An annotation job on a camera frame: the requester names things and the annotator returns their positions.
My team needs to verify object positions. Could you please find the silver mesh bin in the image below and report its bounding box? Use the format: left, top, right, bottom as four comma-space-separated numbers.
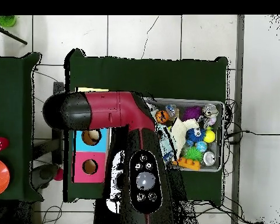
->
143, 97, 225, 173

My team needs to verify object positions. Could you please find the wooden box with three holes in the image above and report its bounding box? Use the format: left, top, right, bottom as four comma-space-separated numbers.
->
71, 87, 110, 184

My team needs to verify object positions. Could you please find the small orange basketball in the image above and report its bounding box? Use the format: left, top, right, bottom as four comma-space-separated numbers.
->
155, 110, 170, 124

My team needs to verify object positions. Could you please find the mint green cloth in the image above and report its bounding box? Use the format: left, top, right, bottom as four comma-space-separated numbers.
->
153, 123, 176, 163

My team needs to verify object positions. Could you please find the cream cloth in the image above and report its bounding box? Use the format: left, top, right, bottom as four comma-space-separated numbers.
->
169, 117, 201, 159

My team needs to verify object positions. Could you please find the dark green table cloth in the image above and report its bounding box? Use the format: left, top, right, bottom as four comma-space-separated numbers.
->
63, 48, 229, 203
0, 52, 44, 203

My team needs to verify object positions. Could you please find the purple spiky ball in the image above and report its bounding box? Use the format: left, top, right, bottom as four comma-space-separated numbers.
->
181, 106, 203, 121

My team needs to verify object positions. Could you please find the long orange toy brick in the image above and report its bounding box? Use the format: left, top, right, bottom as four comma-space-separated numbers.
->
172, 156, 201, 172

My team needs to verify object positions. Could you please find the black metal stand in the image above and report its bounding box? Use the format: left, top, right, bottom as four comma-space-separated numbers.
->
52, 81, 65, 165

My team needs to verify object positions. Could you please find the grey rounded device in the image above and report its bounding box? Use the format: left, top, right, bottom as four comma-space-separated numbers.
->
30, 163, 60, 190

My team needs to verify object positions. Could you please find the black rod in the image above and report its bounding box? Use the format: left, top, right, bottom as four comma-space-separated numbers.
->
0, 22, 28, 46

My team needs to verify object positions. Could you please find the green round object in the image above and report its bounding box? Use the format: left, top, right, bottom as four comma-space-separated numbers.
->
0, 15, 17, 28

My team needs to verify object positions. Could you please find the black cable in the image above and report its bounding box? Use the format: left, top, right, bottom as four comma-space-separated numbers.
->
226, 129, 280, 137

